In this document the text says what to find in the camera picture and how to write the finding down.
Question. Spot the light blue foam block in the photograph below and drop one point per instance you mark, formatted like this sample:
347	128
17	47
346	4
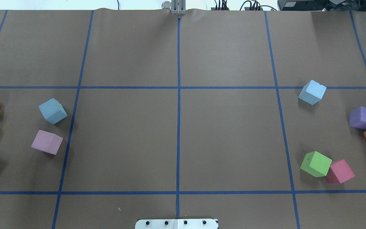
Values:
312	92
52	111

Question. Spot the white metal mounting plate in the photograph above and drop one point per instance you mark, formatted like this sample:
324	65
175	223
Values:
177	224

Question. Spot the lilac pink foam block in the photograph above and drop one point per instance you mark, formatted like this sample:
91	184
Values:
47	142

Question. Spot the magenta foam block near green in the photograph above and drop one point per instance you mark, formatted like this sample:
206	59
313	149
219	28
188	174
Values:
339	172

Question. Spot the purple foam block right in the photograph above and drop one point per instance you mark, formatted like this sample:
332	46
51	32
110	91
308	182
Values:
357	118

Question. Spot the black monitor base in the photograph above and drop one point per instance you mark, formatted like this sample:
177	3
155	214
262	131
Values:
322	5

